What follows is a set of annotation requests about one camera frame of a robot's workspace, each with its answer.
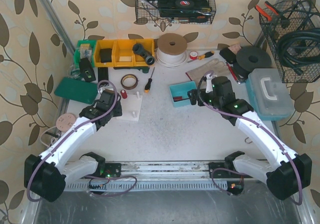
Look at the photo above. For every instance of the black orange screwdriver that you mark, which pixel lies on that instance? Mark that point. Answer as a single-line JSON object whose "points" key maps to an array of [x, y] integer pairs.
{"points": [[148, 85]]}

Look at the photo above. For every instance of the pink sanding disc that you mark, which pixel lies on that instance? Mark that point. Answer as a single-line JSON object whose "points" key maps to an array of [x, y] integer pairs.
{"points": [[65, 122]]}

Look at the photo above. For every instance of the teal clear toolbox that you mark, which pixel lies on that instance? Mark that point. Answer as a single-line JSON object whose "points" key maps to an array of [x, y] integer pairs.
{"points": [[268, 95]]}

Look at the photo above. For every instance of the teal plastic spring tray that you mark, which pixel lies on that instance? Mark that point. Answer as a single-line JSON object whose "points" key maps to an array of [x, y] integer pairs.
{"points": [[181, 89]]}

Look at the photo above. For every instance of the green pipe wrench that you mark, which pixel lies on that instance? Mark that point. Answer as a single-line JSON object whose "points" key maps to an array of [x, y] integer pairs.
{"points": [[143, 69]]}

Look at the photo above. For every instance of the yellow black screwdriver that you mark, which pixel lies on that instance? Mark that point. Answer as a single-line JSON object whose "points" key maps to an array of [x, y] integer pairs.
{"points": [[203, 56]]}

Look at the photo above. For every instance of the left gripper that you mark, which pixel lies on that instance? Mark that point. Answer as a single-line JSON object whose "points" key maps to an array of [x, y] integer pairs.
{"points": [[117, 108]]}

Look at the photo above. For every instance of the black box in bin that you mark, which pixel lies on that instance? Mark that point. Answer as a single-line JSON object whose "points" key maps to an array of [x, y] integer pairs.
{"points": [[105, 55]]}

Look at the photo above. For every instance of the orange handled pliers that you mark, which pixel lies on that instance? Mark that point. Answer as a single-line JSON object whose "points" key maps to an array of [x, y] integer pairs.
{"points": [[269, 7]]}

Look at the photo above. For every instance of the white cable spool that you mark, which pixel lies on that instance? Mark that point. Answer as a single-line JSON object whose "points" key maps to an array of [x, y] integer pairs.
{"points": [[171, 50]]}

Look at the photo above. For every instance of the brown tape roll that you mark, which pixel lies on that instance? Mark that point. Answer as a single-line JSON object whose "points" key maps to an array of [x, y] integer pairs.
{"points": [[129, 82]]}

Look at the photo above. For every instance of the red spring in tray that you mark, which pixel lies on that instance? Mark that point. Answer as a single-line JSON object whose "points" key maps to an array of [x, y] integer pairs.
{"points": [[179, 98]]}

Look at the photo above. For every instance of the wire basket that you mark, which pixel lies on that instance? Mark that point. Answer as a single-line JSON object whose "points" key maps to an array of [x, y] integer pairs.
{"points": [[168, 12], [293, 38]]}

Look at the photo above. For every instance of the red white tape roll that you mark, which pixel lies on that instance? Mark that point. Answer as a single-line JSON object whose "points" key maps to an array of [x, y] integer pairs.
{"points": [[193, 55]]}

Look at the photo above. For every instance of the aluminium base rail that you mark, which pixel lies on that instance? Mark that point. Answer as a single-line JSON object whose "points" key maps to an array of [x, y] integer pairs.
{"points": [[157, 176]]}

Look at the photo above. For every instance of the top wire basket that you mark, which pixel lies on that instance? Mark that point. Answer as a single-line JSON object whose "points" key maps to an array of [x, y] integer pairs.
{"points": [[168, 12]]}

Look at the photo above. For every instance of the green storage bin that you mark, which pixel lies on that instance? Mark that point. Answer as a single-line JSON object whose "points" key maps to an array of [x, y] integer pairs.
{"points": [[84, 49]]}

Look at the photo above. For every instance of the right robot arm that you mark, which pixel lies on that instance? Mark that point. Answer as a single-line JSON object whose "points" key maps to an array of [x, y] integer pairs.
{"points": [[284, 172]]}

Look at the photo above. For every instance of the black digital meter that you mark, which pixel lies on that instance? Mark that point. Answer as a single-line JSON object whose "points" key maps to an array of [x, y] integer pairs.
{"points": [[86, 70]]}

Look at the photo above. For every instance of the canvas work glove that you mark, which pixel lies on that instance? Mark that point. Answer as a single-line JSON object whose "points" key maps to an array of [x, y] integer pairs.
{"points": [[218, 67]]}

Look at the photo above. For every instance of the black aluminium extrusion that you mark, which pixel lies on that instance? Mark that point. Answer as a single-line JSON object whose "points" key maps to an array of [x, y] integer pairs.
{"points": [[103, 75]]}

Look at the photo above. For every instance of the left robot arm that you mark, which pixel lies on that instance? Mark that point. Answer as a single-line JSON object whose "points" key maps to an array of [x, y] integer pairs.
{"points": [[48, 173]]}

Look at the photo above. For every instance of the yellow storage bin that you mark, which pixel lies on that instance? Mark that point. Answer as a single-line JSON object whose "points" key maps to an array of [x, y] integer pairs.
{"points": [[122, 52]]}

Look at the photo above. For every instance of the red large spring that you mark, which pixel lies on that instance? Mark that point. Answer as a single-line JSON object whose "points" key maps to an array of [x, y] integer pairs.
{"points": [[124, 94]]}

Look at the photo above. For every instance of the grey pipe fitting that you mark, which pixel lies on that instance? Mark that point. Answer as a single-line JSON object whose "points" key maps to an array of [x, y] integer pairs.
{"points": [[139, 50]]}

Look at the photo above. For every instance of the black spool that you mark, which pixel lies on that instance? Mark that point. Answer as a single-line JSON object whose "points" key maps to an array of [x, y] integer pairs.
{"points": [[249, 58]]}

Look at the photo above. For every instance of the right wire basket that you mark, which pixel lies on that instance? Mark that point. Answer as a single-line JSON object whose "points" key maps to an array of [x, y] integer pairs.
{"points": [[293, 38]]}

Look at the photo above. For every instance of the white peg base plate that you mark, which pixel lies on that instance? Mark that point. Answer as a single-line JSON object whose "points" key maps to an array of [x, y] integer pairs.
{"points": [[131, 107]]}

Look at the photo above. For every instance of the black sanding block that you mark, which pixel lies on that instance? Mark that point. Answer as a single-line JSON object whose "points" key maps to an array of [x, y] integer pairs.
{"points": [[228, 55]]}

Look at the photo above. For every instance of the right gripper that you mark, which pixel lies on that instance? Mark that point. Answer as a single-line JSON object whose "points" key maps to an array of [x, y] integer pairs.
{"points": [[194, 97]]}

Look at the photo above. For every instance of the black electrical tape roll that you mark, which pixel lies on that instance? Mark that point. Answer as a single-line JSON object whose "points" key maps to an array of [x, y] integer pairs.
{"points": [[184, 4]]}

